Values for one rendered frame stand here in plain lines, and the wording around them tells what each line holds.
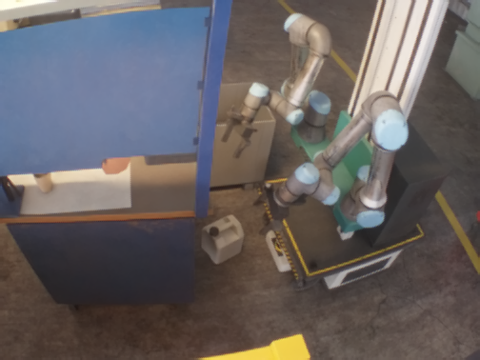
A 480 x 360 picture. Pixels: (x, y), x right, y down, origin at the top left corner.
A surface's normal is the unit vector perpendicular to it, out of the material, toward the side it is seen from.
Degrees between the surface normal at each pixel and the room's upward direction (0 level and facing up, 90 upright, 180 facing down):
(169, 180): 0
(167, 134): 90
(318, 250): 0
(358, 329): 0
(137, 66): 90
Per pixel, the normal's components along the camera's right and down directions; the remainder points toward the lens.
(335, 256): 0.13, -0.70
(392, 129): -0.11, 0.59
